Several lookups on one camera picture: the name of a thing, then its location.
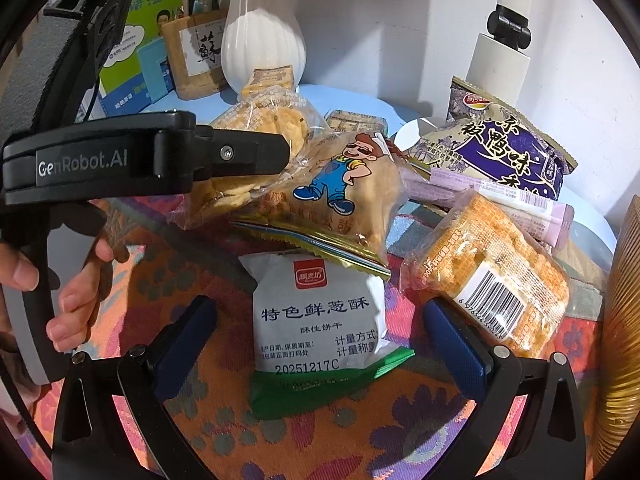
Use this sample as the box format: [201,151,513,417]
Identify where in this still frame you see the green cover book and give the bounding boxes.
[99,0,181,117]

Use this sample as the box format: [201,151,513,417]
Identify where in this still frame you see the amber ribbed glass bowl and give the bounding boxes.
[592,196,639,474]

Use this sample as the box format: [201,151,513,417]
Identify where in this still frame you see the person's left hand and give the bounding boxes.
[1,233,114,352]

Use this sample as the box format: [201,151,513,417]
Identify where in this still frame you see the cartoon plumber snack packet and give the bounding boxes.
[233,131,408,281]

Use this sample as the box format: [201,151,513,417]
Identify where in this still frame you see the caramel rice cake barcode packet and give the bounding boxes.
[399,191,570,358]

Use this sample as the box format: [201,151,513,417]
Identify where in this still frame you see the colourful floral table cloth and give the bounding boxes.
[14,194,606,480]

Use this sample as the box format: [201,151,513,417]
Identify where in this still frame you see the lilac long wafer packet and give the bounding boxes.
[399,167,574,249]

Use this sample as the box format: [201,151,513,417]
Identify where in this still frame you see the small beige cracker packet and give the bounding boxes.
[326,110,388,136]

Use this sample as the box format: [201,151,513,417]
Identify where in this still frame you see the clear bag yellow cookies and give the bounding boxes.
[168,86,328,230]

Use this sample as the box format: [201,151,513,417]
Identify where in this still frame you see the purple duck flavour chip bag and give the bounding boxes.
[404,77,578,200]

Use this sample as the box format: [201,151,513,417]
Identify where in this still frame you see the white desk lamp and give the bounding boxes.
[466,0,533,105]

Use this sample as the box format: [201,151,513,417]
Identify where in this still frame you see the white green scallion biscuit packet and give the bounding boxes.
[240,252,414,420]

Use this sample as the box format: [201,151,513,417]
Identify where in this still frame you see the white ribbed ceramic vase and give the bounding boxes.
[220,0,307,93]

